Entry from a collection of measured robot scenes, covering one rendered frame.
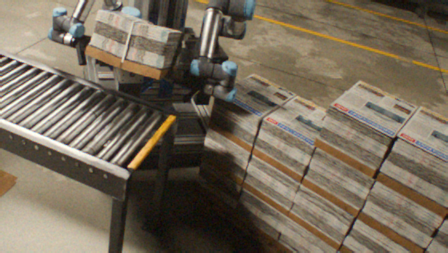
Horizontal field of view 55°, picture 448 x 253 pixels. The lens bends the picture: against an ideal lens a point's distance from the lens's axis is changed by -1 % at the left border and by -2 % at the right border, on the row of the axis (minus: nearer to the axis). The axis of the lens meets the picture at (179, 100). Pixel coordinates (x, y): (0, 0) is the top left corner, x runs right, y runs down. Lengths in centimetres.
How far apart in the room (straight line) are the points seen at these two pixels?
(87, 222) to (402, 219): 162
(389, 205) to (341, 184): 21
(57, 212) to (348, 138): 164
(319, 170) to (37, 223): 154
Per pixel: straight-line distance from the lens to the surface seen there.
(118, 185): 174
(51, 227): 260
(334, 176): 211
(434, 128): 210
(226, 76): 204
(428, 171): 195
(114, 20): 205
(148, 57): 200
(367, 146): 198
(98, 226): 260
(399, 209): 207
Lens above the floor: 196
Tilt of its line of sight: 32 degrees down
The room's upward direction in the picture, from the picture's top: 10 degrees clockwise
